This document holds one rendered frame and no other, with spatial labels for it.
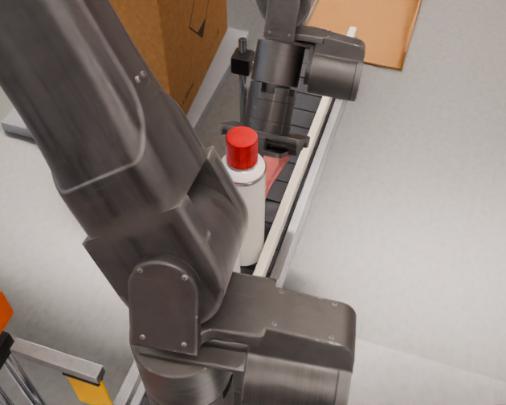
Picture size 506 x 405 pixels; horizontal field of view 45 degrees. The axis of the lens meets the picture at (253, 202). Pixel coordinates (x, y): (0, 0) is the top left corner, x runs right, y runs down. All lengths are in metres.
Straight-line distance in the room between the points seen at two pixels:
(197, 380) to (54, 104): 0.17
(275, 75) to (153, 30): 0.21
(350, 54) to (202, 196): 0.43
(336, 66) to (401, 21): 0.57
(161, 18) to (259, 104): 0.20
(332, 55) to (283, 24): 0.07
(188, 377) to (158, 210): 0.10
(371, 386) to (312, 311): 0.38
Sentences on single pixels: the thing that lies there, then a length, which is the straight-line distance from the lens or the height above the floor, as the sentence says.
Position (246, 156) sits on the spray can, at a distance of 0.63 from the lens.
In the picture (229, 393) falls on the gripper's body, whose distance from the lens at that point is 0.41.
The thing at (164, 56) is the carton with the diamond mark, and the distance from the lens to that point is 0.88.
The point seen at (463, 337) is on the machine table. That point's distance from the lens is 0.83.
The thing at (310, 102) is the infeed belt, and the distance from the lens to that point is 0.99.
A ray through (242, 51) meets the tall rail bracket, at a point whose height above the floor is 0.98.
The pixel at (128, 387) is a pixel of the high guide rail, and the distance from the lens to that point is 0.62.
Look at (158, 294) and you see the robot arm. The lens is 0.30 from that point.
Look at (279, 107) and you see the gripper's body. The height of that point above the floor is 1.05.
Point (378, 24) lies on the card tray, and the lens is 1.26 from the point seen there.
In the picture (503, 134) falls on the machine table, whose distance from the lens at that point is 1.08.
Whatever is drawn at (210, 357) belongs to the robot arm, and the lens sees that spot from 0.34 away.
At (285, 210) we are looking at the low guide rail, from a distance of 0.79.
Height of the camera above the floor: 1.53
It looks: 50 degrees down
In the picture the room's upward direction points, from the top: straight up
